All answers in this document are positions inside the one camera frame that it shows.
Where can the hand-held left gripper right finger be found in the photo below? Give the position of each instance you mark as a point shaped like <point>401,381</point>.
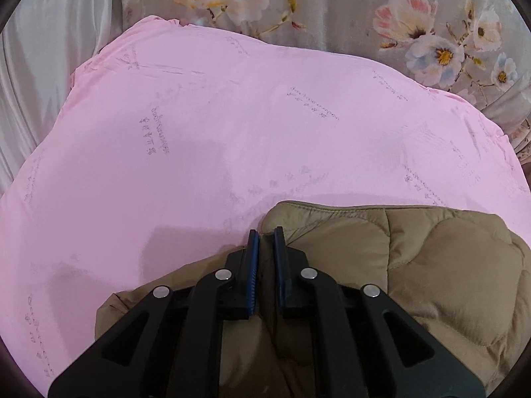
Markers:
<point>282,273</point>

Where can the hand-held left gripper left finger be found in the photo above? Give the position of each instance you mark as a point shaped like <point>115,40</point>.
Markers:
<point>252,273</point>

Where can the olive quilted jacket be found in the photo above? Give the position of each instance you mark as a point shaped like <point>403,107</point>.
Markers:
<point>435,277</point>

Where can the pink bed sheet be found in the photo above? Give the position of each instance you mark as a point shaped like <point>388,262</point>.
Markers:
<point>228,124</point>

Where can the grey floral cloth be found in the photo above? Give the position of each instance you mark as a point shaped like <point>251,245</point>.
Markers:
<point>340,4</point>

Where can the white satin curtain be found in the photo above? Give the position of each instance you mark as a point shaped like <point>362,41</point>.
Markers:
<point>49,49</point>

